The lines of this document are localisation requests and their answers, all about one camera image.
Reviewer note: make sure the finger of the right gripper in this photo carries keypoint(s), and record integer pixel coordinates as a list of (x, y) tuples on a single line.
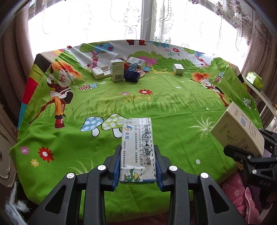
[(269, 140)]

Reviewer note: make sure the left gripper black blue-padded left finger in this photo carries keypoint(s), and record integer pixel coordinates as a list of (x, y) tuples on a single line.
[(62, 204)]

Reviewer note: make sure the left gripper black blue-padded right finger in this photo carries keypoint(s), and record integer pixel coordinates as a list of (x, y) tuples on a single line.
[(196, 197)]

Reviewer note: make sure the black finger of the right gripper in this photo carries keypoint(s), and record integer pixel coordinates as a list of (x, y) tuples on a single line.
[(240, 156)]

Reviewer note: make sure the tall beige cardboard box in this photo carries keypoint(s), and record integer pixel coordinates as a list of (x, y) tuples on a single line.
[(236, 129)]

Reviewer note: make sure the green white medicine box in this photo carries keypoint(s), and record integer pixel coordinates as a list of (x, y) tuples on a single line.
[(137, 163)]

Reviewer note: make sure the white plastic charger case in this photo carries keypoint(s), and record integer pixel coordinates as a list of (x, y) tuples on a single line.
[(101, 72)]

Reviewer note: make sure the small white logo box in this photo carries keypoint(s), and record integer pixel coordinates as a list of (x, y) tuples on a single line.
[(119, 57)]

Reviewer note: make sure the pink quilted blanket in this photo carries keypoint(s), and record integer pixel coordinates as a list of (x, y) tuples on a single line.
[(236, 191)]

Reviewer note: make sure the white curved shelf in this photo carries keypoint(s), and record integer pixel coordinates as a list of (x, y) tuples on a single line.
[(263, 97)]

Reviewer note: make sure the green tissue pack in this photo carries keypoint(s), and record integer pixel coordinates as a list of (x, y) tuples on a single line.
[(255, 80)]

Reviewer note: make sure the green cartoon print tablecloth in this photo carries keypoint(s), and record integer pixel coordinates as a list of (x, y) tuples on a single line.
[(70, 122)]

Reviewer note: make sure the small silver white box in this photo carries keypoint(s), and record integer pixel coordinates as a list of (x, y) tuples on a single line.
[(178, 69)]

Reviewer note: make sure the white lace curtain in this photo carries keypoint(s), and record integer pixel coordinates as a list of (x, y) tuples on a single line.
[(220, 28)]

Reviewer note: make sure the dark blue round pouch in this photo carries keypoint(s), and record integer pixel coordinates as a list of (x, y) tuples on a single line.
[(132, 76)]

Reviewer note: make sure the blue perforated plastic toy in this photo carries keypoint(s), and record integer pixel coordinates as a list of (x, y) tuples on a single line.
[(133, 66)]

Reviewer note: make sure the tall white barcode box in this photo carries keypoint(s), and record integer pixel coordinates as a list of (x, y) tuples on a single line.
[(116, 70)]

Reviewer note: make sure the brown drape curtain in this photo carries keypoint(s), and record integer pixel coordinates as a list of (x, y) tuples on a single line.
[(16, 62)]

